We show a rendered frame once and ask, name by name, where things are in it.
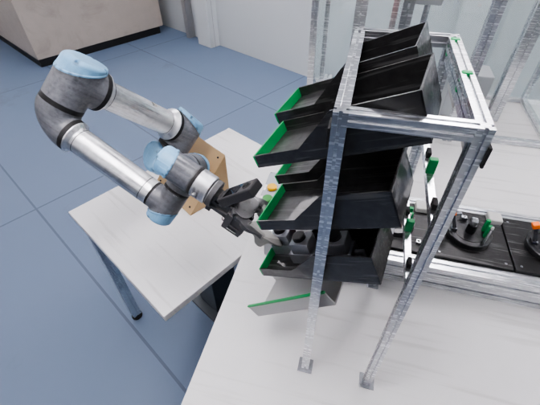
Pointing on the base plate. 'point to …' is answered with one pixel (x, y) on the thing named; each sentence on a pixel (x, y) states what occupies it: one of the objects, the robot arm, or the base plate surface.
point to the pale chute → (296, 296)
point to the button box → (269, 183)
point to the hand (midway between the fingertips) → (284, 233)
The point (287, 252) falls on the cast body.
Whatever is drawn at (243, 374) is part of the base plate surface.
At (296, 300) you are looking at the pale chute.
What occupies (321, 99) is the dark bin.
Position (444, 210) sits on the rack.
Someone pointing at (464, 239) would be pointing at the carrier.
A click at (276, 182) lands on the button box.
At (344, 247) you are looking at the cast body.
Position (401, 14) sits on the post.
